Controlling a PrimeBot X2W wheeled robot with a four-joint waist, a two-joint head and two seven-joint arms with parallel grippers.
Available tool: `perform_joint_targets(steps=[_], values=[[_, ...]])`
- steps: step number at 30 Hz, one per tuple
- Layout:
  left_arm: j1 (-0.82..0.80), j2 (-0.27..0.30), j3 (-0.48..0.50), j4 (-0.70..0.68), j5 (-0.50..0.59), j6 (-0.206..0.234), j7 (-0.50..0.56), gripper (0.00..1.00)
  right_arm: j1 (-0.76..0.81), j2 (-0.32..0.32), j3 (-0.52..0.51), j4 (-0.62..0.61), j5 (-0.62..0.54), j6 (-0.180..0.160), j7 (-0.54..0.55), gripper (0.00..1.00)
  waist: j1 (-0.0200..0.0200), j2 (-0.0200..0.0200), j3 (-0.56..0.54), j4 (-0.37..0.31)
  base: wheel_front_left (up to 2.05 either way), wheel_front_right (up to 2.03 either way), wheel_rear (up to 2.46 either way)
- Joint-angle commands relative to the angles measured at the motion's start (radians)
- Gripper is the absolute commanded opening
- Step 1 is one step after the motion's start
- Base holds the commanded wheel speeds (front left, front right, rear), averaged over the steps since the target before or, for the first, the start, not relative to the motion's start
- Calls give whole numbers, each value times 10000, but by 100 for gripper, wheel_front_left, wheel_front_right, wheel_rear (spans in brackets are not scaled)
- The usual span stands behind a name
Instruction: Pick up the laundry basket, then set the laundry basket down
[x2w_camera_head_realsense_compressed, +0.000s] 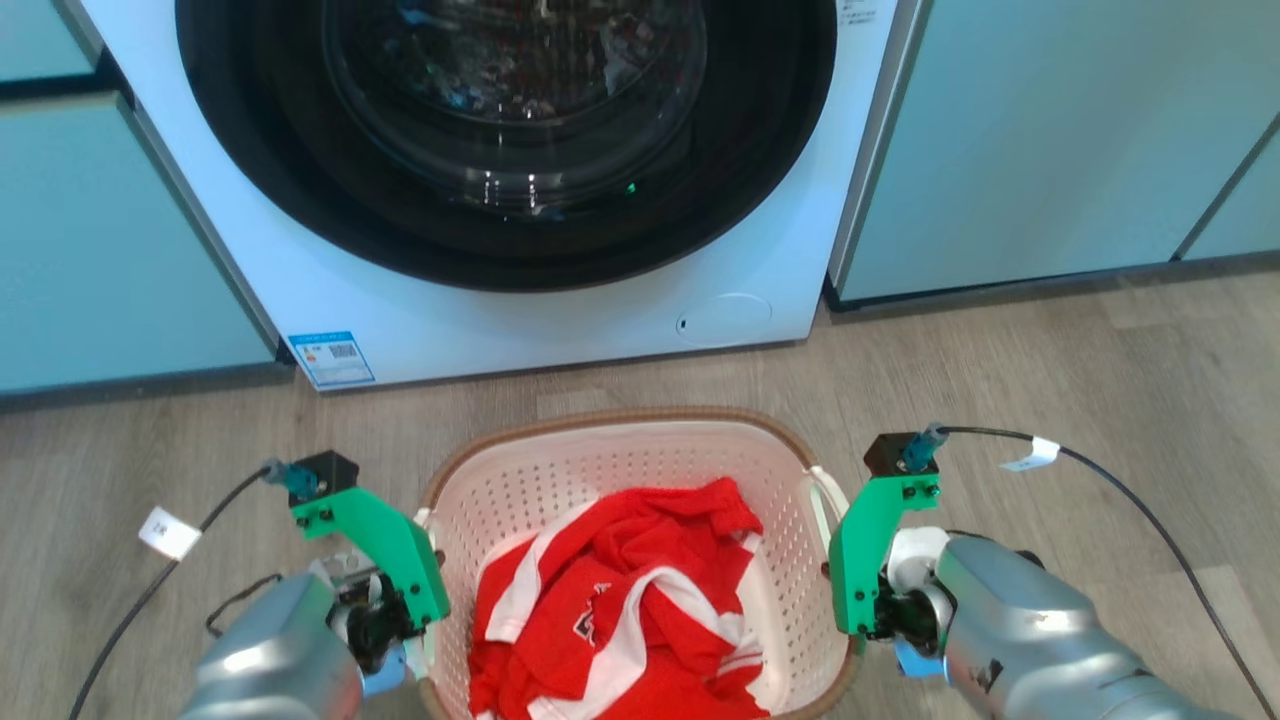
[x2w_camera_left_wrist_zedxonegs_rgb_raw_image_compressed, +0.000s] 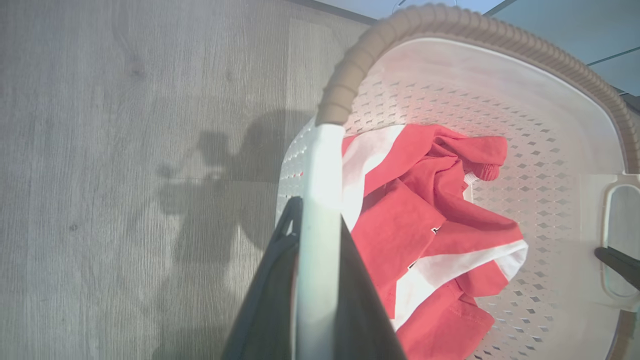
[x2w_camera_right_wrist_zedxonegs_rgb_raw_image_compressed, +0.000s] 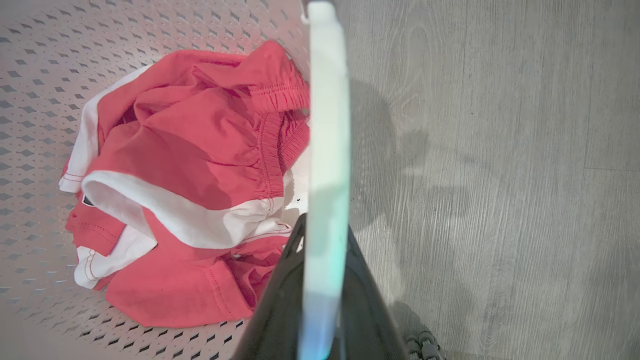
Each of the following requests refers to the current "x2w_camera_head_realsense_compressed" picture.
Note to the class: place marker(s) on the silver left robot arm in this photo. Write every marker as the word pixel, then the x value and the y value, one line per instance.
pixel 275 655

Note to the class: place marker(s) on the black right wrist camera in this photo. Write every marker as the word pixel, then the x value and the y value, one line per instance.
pixel 890 452

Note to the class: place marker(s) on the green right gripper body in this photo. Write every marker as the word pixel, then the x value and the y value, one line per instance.
pixel 858 560

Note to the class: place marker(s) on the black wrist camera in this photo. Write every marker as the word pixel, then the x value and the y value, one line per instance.
pixel 890 452
pixel 328 468

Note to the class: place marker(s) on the white front-load washing machine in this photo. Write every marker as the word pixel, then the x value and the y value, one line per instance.
pixel 560 320

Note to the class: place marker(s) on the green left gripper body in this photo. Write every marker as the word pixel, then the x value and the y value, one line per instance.
pixel 400 550

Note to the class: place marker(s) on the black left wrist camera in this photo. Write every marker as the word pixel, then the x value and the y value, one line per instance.
pixel 328 468

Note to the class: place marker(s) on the round white filter cover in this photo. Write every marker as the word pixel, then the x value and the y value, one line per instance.
pixel 725 320

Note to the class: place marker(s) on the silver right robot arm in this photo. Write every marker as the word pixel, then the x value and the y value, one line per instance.
pixel 1030 630

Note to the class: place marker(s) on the pale teal cabinet door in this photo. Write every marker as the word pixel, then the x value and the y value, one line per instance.
pixel 1040 130
pixel 1245 215
pixel 40 35
pixel 100 250

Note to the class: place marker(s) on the black round washer door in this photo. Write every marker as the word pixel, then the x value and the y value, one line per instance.
pixel 260 160

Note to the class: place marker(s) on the red and white garment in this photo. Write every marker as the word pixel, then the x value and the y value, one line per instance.
pixel 620 610

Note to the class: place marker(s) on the white perforated laundry basket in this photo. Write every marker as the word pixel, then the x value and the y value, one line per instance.
pixel 560 470

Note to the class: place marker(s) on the blue energy label sticker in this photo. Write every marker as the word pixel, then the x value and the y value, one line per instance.
pixel 332 358

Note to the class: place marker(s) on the small printed washer sticker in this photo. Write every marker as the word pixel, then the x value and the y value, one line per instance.
pixel 858 10

